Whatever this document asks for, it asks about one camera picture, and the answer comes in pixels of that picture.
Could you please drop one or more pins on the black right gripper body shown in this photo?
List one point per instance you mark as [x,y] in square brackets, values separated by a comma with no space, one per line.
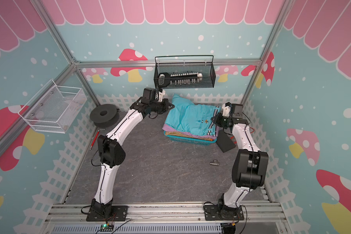
[223,121]

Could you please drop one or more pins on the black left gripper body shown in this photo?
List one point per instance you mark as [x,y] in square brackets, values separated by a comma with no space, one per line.
[159,107]

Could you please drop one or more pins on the teal pants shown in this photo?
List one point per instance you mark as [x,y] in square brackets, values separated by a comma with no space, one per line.
[189,118]

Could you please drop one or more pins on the teal plastic basket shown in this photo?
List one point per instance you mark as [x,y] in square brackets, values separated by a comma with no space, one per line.
[190,140]

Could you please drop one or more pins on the khaki pants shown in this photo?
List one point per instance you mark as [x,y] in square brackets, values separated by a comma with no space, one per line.
[179,134]

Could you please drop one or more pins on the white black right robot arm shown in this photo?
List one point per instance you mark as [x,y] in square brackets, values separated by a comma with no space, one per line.
[250,165]

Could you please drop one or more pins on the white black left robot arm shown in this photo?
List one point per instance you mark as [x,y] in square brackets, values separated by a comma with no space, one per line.
[110,150]

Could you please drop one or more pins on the black flat pad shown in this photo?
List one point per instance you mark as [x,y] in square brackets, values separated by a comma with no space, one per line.
[224,142]

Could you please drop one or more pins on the black socket holder tool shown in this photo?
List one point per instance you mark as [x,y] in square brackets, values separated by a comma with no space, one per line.
[167,80]

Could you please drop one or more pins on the black foam roll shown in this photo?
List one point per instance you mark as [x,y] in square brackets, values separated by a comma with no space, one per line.
[105,115]

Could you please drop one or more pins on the small metal clip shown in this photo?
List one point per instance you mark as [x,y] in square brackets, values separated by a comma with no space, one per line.
[214,163]

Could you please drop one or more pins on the green circuit board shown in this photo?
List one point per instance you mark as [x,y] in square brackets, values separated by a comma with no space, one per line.
[106,228]

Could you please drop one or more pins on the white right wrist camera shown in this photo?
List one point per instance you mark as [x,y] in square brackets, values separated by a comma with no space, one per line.
[226,109]

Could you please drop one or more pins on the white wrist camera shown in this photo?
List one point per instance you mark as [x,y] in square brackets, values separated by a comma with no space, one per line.
[226,109]
[161,94]

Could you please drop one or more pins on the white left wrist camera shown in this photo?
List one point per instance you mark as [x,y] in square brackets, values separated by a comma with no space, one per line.
[161,94]

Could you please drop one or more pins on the black wire wall basket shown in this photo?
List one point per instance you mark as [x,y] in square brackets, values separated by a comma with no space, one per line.
[184,72]

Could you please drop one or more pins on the red handled screwdriver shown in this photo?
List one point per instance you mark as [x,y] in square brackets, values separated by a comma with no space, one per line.
[94,140]

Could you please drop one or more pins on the white wire wall basket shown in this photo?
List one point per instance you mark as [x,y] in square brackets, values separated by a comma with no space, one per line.
[53,108]

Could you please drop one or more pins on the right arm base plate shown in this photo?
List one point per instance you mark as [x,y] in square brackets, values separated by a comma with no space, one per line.
[215,212]

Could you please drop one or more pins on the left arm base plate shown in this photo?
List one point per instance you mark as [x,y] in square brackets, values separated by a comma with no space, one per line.
[107,214]

